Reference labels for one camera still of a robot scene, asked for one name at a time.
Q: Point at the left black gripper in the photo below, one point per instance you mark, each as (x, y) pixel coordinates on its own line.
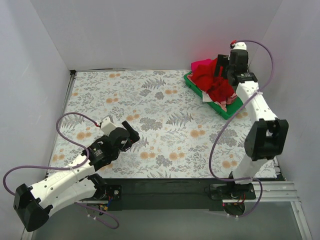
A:
(131, 132)

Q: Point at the green plastic tray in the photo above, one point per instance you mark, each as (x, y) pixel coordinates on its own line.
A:
(231, 109)

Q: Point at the white garment in tray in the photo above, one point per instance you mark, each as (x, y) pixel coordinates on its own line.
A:
(206, 98)

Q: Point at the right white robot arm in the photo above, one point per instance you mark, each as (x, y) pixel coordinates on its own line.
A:
(265, 139)

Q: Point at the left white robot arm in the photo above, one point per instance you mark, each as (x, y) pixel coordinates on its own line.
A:
(36, 203)

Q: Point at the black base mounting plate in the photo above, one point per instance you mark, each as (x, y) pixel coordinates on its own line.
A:
(172, 193)

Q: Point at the pink t shirt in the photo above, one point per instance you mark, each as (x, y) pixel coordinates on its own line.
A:
(229, 100)

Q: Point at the floral table cloth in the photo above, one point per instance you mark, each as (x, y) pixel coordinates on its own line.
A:
(180, 135)

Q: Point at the red t shirt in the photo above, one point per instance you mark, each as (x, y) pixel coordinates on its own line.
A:
(218, 88)

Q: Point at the magenta t shirt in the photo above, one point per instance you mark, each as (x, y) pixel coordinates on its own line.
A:
(196, 64)

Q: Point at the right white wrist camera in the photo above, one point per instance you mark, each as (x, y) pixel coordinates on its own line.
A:
(238, 45)

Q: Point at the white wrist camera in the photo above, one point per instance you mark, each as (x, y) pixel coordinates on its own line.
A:
(107, 126)
(238, 45)

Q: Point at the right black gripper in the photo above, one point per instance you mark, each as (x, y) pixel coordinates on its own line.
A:
(222, 66)

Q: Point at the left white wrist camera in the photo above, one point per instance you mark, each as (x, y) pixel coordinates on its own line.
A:
(107, 126)

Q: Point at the aluminium frame rail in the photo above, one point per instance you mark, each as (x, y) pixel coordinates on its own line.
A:
(284, 191)

